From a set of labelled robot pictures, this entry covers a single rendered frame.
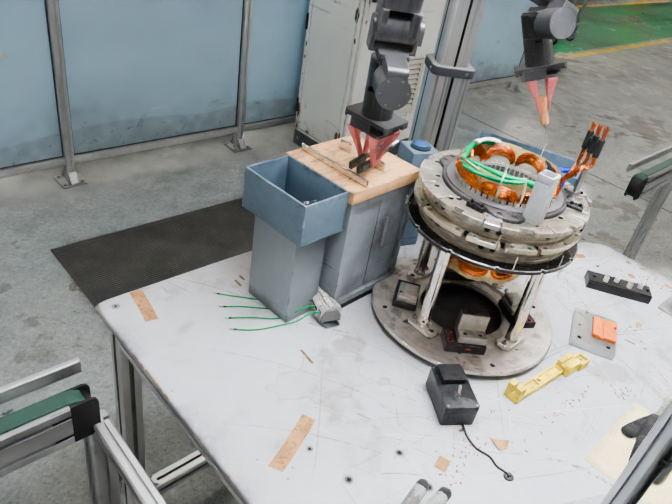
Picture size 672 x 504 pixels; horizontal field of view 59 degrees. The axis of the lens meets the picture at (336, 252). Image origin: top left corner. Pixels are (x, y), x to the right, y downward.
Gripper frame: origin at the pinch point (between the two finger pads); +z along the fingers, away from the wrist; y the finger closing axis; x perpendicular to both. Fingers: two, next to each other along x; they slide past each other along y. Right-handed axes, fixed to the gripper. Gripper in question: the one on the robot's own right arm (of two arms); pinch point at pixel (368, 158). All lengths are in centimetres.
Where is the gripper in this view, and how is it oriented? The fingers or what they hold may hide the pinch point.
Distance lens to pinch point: 113.4
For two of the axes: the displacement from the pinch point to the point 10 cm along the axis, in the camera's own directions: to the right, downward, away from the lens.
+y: 7.0, 5.1, -5.0
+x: 7.0, -3.6, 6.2
